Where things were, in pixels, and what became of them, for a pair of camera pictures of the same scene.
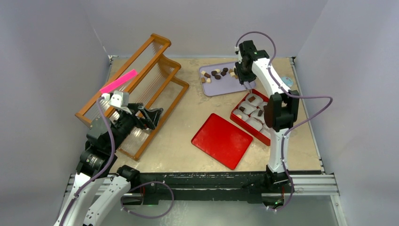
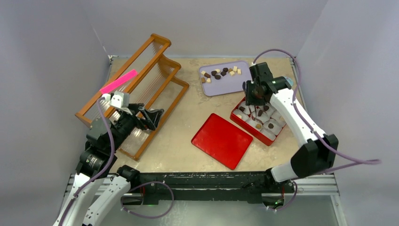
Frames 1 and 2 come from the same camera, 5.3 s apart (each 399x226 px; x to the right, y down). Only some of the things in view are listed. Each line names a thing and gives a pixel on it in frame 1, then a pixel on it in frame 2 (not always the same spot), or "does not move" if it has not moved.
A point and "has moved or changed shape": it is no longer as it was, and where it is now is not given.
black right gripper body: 244,74 to 253,97
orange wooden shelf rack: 147,77 does not move
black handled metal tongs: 250,90 has moved or changed shape
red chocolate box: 248,115 does not move
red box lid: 222,140 does not move
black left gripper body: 146,121 does not move
